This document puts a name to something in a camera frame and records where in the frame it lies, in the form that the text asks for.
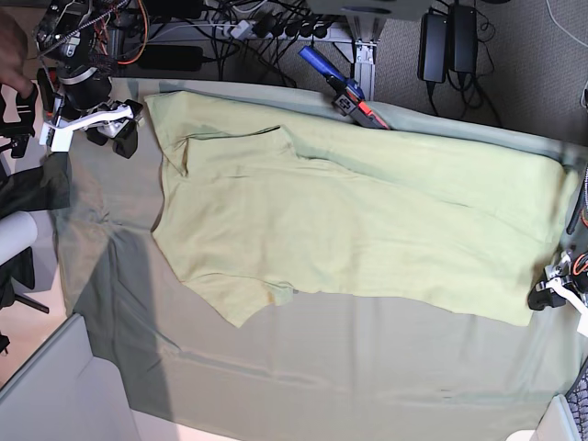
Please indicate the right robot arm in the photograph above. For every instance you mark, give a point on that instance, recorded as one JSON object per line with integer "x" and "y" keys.
{"x": 79, "y": 36}

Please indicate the dark green cloth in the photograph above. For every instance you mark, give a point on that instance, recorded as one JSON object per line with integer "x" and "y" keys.
{"x": 46, "y": 187}

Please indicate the white cylinder roll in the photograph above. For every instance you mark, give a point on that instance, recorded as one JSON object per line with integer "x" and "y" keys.
{"x": 18, "y": 231}

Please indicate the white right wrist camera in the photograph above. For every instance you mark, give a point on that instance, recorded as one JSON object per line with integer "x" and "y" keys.
{"x": 57, "y": 139}

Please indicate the black power adapter brick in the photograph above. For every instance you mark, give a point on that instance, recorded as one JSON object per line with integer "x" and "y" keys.
{"x": 432, "y": 49}

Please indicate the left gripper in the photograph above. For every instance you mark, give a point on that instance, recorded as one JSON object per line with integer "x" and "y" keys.
{"x": 571, "y": 268}

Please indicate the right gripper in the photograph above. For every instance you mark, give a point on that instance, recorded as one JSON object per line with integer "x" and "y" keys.
{"x": 121, "y": 131}

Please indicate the light green T-shirt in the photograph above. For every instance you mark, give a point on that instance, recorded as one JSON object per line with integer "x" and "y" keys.
{"x": 260, "y": 203}

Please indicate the blue orange bar clamp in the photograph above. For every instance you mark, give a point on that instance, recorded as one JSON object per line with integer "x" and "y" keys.
{"x": 349, "y": 98}

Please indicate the white power strip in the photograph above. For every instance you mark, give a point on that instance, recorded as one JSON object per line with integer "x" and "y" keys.
{"x": 298, "y": 29}

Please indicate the white plastic bin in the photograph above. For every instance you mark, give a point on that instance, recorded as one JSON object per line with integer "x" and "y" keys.
{"x": 64, "y": 392}

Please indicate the person hand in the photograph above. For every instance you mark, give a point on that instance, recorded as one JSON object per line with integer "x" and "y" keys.
{"x": 14, "y": 51}

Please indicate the aluminium frame post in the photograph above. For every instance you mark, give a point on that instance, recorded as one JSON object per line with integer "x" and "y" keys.
{"x": 365, "y": 35}

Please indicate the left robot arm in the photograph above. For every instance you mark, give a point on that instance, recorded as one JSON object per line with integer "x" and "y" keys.
{"x": 577, "y": 225}

